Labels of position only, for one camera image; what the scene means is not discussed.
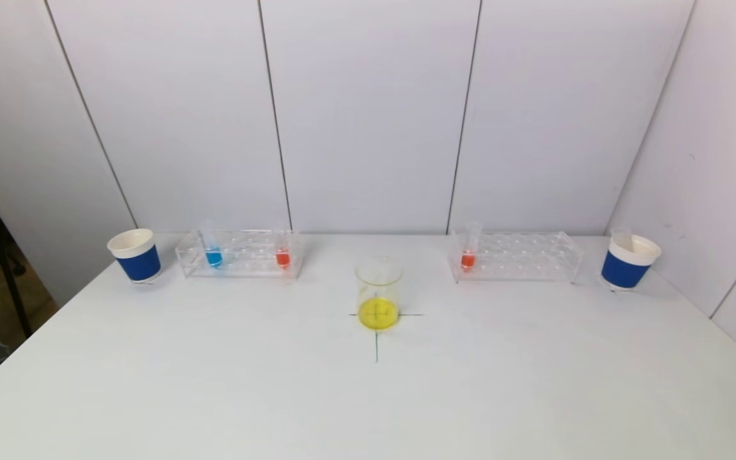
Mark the test tube with red pigment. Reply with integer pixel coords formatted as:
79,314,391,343
273,224,292,270
461,221,484,271

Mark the clear glass beaker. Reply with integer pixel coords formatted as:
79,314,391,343
355,256,403,332

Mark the clear acrylic test tube rack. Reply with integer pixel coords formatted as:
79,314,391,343
449,230,586,284
174,229,305,280

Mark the test tube with blue pigment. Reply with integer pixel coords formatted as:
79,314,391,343
201,220,224,269

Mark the blue and white paper cup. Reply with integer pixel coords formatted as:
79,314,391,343
601,233,663,291
107,228,162,283

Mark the black chair base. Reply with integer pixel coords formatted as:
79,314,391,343
0,214,33,339

